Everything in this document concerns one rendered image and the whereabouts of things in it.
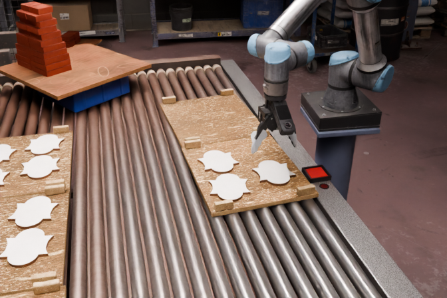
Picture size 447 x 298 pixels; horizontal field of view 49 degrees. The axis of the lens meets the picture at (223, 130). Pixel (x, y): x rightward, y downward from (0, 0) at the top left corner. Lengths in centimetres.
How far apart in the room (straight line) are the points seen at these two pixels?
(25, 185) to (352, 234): 103
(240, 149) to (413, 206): 172
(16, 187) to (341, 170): 135
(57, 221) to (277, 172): 70
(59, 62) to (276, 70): 113
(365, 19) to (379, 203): 164
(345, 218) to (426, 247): 151
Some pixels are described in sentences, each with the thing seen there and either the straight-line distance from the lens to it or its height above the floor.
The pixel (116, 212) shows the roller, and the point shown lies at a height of 92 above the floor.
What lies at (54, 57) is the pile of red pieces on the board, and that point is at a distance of 226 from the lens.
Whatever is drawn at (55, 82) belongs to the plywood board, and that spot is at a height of 104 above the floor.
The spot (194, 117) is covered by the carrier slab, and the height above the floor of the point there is 94.
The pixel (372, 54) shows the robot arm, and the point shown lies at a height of 122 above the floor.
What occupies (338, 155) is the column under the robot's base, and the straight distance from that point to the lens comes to 220.
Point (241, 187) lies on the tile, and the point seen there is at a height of 95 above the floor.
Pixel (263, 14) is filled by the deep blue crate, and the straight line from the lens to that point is 616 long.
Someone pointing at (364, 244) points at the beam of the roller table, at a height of 91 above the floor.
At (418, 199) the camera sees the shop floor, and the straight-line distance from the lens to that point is 334.
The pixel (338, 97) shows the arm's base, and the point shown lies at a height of 99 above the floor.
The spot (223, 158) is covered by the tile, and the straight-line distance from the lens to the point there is 169.
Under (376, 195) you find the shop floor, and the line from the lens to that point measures 330.
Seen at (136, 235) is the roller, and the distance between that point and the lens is 143.
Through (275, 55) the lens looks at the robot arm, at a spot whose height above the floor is 135.
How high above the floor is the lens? 182
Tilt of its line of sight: 28 degrees down
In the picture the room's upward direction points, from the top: straight up
